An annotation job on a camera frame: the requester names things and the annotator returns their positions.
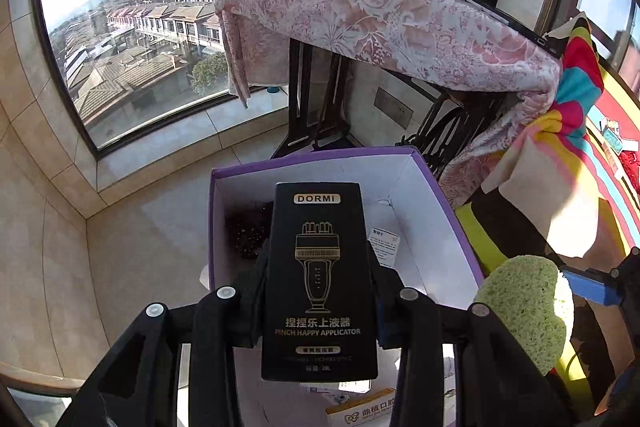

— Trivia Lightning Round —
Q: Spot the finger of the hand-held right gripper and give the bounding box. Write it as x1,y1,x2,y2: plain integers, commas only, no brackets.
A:
560,247,640,308

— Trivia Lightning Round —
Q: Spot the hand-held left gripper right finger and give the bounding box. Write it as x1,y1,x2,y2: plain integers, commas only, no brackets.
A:
366,241,576,427

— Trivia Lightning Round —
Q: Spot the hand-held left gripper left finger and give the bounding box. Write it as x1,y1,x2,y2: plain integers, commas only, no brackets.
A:
57,251,272,427

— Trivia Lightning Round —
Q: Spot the green round sponge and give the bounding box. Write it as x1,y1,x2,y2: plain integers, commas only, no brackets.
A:
472,254,575,375

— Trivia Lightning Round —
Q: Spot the black box gold print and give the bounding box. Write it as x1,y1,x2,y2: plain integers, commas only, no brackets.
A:
261,182,379,383

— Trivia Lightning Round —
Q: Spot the black dotted plastic bag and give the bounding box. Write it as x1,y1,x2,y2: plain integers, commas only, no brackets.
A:
224,202,274,260

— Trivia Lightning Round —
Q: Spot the purple cardboard box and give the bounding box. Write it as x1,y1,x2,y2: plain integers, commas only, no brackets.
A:
207,146,486,427

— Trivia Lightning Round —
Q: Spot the white paper label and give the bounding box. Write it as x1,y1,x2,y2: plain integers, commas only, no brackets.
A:
367,227,402,269

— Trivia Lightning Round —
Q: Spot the white yellow box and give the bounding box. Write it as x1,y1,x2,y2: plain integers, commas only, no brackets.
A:
324,387,398,427

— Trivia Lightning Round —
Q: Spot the red lace cloth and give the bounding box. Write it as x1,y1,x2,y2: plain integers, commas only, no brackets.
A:
620,149,640,192

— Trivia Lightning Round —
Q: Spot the blue toothpaste box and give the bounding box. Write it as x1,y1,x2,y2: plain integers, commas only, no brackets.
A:
601,127,627,154

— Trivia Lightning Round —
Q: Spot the striped colourful cloth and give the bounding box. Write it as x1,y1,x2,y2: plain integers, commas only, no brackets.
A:
452,12,640,388

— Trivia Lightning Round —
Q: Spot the black tablet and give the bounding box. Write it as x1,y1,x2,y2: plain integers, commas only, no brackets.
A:
462,0,563,58

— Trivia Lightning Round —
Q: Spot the glass window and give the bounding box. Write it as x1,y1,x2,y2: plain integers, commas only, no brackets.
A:
30,0,283,154
575,0,640,88

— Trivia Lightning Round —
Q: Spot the pink floral cloth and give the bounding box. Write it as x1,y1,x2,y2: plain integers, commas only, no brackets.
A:
215,0,563,208

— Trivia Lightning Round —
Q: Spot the wall socket plate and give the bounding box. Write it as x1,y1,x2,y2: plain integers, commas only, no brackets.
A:
374,88,415,125

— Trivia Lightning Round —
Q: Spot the black folding table frame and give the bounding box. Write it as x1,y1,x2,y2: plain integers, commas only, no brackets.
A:
270,34,506,180

